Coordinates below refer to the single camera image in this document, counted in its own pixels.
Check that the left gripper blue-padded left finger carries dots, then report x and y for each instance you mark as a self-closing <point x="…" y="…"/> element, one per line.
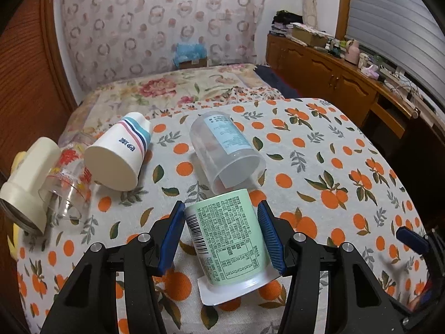
<point x="87" y="301"/>

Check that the dark blue blanket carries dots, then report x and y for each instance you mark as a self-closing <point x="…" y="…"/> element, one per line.
<point x="268" y="75"/>

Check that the orange fruit print cloth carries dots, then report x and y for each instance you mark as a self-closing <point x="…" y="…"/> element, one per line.
<point x="322" y="175"/>

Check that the white striped paper cup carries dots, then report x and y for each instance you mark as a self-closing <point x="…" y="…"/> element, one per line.
<point x="116" y="158"/>

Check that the brown louvered wardrobe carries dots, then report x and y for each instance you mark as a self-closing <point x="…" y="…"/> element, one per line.
<point x="36" y="99"/>

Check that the cardboard box blue wrap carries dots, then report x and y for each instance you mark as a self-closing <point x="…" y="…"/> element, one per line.
<point x="189" y="56"/>

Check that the stack of folded clothes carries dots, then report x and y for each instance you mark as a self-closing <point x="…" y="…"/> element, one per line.
<point x="283" y="21"/>

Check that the cardboard box on cabinet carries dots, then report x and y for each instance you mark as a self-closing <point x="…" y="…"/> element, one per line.
<point x="312" y="38"/>

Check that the grey window blind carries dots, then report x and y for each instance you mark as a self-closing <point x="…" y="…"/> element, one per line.
<point x="405" y="32"/>

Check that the cream thermos mug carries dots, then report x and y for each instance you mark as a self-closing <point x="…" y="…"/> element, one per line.
<point x="19" y="195"/>

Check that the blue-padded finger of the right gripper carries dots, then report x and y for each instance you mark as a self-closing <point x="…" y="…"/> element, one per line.
<point x="414" y="241"/>

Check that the clear plastic cup blue label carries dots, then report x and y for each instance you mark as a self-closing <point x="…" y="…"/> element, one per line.
<point x="228" y="160"/>

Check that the floral bed blanket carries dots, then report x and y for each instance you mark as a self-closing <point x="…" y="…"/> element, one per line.
<point x="167" y="94"/>

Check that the clear glass floral cup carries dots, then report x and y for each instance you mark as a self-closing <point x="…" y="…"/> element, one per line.
<point x="66" y="189"/>

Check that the pink circle pattern curtain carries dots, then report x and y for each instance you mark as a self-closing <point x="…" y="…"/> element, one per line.
<point x="110" y="40"/>

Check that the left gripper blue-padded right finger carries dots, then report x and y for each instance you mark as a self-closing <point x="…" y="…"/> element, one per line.
<point x="356" y="301"/>

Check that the wooden sideboard cabinet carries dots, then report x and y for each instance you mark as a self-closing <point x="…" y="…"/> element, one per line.
<point x="396" y="130"/>

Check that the pink tissue pack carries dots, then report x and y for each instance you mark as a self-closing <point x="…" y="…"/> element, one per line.
<point x="371" y="72"/>

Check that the pink thermos jug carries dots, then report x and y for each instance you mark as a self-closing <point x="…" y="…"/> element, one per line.
<point x="352" y="54"/>

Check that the green yogurt cup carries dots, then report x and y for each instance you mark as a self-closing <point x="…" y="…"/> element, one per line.
<point x="230" y="247"/>

